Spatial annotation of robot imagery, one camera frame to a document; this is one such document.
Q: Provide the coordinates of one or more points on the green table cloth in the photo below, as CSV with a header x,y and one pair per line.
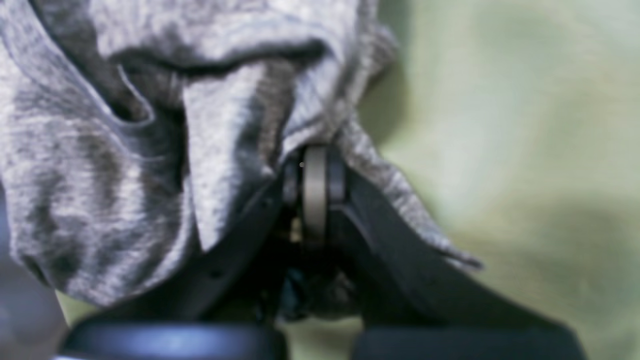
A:
x,y
518,120

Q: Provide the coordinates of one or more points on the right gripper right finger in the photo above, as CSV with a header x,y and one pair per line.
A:
x,y
413,303

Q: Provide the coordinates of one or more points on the grey heathered T-shirt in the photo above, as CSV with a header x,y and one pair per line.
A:
x,y
132,131

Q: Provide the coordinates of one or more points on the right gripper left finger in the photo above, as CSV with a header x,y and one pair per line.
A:
x,y
222,306

